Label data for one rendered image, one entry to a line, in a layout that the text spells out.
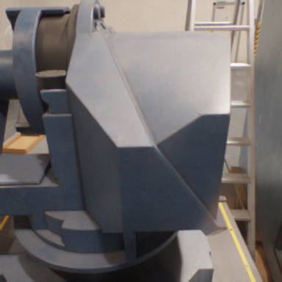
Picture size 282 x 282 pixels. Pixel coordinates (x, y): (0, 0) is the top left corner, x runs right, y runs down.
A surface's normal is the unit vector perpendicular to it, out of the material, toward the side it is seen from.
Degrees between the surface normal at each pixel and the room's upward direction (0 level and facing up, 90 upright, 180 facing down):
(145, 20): 90
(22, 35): 50
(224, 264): 0
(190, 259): 0
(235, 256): 0
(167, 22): 90
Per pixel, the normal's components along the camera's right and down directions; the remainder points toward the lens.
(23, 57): 0.01, 0.02
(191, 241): -0.02, -0.90
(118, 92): 0.00, -0.63
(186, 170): 0.02, 0.44
